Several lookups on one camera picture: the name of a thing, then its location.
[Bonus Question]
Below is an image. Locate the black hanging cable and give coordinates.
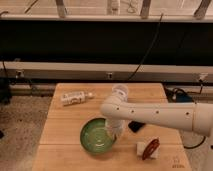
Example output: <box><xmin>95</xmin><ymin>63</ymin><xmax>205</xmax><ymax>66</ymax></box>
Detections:
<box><xmin>123</xmin><ymin>13</ymin><xmax>165</xmax><ymax>83</ymax></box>

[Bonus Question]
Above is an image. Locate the brown red brush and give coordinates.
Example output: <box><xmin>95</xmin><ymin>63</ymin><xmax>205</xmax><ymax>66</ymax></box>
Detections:
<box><xmin>142</xmin><ymin>139</ymin><xmax>160</xmax><ymax>160</ymax></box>

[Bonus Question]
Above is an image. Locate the black floor cable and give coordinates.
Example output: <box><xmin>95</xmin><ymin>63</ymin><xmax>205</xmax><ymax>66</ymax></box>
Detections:
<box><xmin>168</xmin><ymin>87</ymin><xmax>207</xmax><ymax>150</ymax></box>

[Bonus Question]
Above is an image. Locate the green ceramic bowl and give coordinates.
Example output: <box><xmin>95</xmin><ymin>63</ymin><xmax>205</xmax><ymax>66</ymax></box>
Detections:
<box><xmin>80</xmin><ymin>118</ymin><xmax>116</xmax><ymax>155</ymax></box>

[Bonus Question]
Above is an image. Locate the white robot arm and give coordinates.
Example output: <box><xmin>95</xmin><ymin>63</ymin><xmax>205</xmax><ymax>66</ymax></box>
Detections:
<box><xmin>100</xmin><ymin>84</ymin><xmax>213</xmax><ymax>171</ymax></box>

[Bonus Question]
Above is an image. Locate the blue plug box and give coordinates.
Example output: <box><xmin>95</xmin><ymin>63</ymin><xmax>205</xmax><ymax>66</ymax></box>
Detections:
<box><xmin>173</xmin><ymin>94</ymin><xmax>193</xmax><ymax>103</ymax></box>

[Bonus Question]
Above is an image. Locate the white plastic bottle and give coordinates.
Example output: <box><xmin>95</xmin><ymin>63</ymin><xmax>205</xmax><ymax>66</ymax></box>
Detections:
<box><xmin>61</xmin><ymin>91</ymin><xmax>94</xmax><ymax>106</ymax></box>

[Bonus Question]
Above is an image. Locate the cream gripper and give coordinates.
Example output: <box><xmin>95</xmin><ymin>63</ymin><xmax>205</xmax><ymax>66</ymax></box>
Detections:
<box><xmin>105</xmin><ymin>122</ymin><xmax>124</xmax><ymax>139</ymax></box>

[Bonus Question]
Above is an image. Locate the black phone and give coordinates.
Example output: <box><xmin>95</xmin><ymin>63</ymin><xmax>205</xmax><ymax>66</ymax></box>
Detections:
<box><xmin>128</xmin><ymin>121</ymin><xmax>145</xmax><ymax>133</ymax></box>

